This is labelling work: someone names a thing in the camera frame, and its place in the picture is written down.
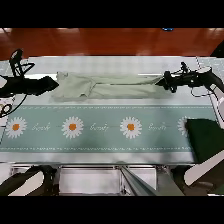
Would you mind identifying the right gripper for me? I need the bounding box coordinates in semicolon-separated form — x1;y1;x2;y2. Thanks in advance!
162;70;183;93

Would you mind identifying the pale green shirt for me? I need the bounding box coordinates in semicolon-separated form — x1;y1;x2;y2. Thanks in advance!
51;71;168;101

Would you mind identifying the dark green garment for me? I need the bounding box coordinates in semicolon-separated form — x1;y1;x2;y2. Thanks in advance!
184;117;224;165

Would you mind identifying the black cable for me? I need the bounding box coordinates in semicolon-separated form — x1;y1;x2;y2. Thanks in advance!
0;94;28;118
190;87;215;99

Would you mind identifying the silver frame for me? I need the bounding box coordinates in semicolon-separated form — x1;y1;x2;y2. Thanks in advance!
9;162;188;197

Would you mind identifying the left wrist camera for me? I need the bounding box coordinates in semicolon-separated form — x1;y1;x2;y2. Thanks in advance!
8;48;35;78

